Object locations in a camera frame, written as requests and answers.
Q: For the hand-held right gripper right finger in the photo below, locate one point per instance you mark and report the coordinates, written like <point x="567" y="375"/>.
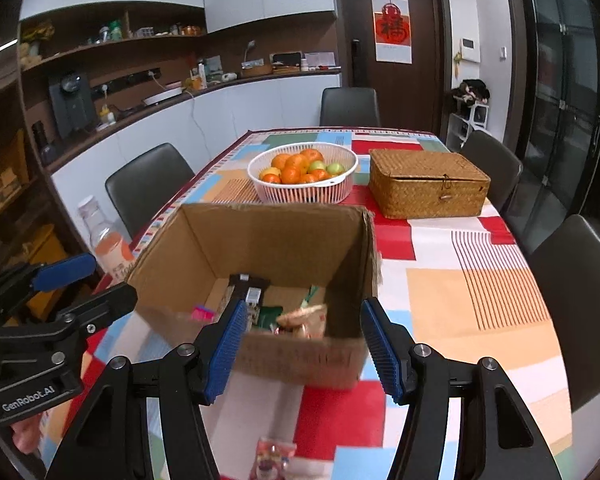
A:
<point x="382" y="355"/>

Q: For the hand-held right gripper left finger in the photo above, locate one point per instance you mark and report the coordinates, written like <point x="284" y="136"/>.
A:
<point x="227" y="355"/>

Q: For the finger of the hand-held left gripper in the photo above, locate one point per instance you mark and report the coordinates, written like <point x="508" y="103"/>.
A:
<point x="65" y="270"/>
<point x="105" y="305"/>

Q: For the pink snack packet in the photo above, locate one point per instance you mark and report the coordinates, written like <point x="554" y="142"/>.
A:
<point x="203" y="313"/>

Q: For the green cracker packet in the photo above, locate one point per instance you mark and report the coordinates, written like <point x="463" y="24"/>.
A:
<point x="267" y="317"/>

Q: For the black biscuit packet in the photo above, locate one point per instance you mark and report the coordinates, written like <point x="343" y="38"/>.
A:
<point x="252" y="292"/>

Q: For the beige snack packet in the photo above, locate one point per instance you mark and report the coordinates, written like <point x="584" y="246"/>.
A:
<point x="302" y="317"/>

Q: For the brown cardboard box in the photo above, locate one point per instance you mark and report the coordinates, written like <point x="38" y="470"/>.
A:
<point x="260" y="245"/>

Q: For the person's left hand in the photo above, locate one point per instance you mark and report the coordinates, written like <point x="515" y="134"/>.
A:
<point x="27" y="435"/>

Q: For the yellow storage crate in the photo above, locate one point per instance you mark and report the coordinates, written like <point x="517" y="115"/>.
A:
<point x="45" y="245"/>

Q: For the clear bottle with orange drink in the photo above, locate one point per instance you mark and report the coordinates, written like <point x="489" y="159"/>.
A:
<point x="107" y="252"/>

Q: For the white purple snack packet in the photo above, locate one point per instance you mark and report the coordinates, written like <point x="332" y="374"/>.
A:
<point x="272" y="460"/>

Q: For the dark grey dining chair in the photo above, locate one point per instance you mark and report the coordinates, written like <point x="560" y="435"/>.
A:
<point x="350" y="107"/>
<point x="145" y="185"/>
<point x="495" y="165"/>
<point x="575" y="310"/>

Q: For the small white yellow bottle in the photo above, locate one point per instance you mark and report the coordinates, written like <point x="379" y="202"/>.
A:
<point x="107" y="115"/>

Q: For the woven wicker lidded basket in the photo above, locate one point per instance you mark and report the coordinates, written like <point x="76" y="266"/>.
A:
<point x="420" y="190"/>

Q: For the white plastic fruit basket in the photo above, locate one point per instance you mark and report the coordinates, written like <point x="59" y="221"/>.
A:
<point x="305" y="192"/>

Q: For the green apple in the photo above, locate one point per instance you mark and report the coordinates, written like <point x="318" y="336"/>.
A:
<point x="336" y="168"/>
<point x="318" y="166"/>

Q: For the white round cooker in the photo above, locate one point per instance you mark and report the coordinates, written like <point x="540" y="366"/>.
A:
<point x="162" y="96"/>

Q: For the black power strip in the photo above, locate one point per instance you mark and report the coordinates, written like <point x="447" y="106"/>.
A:
<point x="125" y="80"/>

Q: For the pile of oranges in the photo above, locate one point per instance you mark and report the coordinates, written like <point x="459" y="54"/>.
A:
<point x="295" y="165"/>

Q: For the white sideboard counter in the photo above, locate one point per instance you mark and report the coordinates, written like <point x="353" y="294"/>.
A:
<point x="220" y="115"/>

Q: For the yellow flower bunch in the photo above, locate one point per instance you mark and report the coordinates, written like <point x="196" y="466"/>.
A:
<point x="39" y="32"/>

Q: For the white small stool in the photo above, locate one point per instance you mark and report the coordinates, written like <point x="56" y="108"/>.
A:
<point x="462" y="127"/>

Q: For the green plastic bottle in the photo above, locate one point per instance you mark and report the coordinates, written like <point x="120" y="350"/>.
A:
<point x="115" y="31"/>

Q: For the row of orange jars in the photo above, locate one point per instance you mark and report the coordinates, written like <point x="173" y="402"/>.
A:
<point x="191" y="30"/>

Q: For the dark plush bundle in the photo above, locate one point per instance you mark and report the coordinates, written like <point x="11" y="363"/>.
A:
<point x="472" y="91"/>

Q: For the dark brown door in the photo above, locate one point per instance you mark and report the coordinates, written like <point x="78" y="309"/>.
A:
<point x="360" y="75"/>

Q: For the grey desk lamp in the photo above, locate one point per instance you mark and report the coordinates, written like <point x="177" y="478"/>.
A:
<point x="249" y="52"/>

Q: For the black framed glass door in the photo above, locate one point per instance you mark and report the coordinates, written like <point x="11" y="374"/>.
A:
<point x="560" y="110"/>

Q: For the white card box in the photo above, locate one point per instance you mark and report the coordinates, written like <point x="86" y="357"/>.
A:
<point x="320" y="59"/>

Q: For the white intercom panel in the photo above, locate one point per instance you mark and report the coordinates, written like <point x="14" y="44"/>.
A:
<point x="468" y="50"/>

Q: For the dark wooden wall shelf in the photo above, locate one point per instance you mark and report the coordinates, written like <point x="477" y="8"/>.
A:
<point x="130" y="60"/>

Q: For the white red wall calendar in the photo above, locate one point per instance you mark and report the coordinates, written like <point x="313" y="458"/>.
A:
<point x="391" y="35"/>

